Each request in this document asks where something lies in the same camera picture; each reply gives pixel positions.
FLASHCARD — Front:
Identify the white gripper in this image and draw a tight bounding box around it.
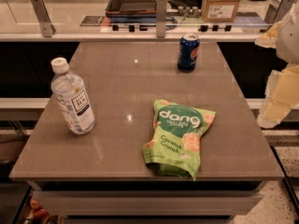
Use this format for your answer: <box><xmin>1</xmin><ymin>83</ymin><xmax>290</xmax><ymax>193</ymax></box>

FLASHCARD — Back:
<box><xmin>255</xmin><ymin>2</ymin><xmax>299</xmax><ymax>129</ymax></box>

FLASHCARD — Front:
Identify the clear plastic tea bottle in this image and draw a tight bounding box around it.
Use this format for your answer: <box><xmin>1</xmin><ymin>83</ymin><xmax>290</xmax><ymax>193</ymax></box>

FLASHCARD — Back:
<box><xmin>51</xmin><ymin>57</ymin><xmax>95</xmax><ymax>134</ymax></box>

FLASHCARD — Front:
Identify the cardboard box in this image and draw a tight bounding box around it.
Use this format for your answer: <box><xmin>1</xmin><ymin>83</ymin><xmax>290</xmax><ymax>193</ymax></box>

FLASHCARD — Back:
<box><xmin>201</xmin><ymin>0</ymin><xmax>240</xmax><ymax>22</ymax></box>

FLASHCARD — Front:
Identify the blue Pepsi can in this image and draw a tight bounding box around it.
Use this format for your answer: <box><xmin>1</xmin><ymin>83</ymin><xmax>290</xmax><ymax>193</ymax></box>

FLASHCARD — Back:
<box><xmin>178</xmin><ymin>34</ymin><xmax>200</xmax><ymax>72</ymax></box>

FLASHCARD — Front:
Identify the green Dang chips bag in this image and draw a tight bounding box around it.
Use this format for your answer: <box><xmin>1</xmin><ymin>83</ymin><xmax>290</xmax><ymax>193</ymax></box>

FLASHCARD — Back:
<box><xmin>143</xmin><ymin>99</ymin><xmax>216</xmax><ymax>180</ymax></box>

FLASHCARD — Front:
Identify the grey open tray bin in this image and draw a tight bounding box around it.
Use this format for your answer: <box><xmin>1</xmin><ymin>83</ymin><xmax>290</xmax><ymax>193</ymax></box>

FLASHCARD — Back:
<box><xmin>106</xmin><ymin>0</ymin><xmax>156</xmax><ymax>15</ymax></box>

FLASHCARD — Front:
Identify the grey table drawer unit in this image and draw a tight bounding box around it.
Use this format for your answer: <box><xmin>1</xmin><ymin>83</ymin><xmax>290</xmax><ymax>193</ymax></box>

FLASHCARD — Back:
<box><xmin>33</xmin><ymin>190</ymin><xmax>263</xmax><ymax>217</ymax></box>

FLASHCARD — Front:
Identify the glass barrier panel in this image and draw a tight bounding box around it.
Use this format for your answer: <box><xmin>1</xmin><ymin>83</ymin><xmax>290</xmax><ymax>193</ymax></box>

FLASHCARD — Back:
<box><xmin>0</xmin><ymin>0</ymin><xmax>299</xmax><ymax>42</ymax></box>

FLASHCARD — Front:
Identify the orange object under table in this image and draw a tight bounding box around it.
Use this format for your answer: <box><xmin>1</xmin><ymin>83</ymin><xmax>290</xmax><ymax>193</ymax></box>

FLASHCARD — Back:
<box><xmin>22</xmin><ymin>199</ymin><xmax>61</xmax><ymax>224</ymax></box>

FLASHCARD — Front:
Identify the right metal glass bracket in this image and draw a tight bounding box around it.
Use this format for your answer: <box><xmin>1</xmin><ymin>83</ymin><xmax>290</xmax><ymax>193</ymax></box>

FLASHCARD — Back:
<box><xmin>264</xmin><ymin>0</ymin><xmax>294</xmax><ymax>23</ymax></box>

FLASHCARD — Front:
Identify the metal glass bracket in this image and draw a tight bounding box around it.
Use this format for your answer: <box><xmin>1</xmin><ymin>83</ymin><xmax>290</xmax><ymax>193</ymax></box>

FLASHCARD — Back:
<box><xmin>264</xmin><ymin>0</ymin><xmax>294</xmax><ymax>23</ymax></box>
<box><xmin>156</xmin><ymin>0</ymin><xmax>167</xmax><ymax>38</ymax></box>
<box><xmin>30</xmin><ymin>0</ymin><xmax>56</xmax><ymax>37</ymax></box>

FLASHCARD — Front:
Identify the middle metal glass bracket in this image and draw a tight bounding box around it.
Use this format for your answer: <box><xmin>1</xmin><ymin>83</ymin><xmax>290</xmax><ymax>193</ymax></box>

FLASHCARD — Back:
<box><xmin>156</xmin><ymin>0</ymin><xmax>167</xmax><ymax>38</ymax></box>

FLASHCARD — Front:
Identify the left metal glass bracket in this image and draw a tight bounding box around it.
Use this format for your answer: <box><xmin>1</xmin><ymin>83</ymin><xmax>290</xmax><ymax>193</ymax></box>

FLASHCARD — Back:
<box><xmin>30</xmin><ymin>0</ymin><xmax>56</xmax><ymax>37</ymax></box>

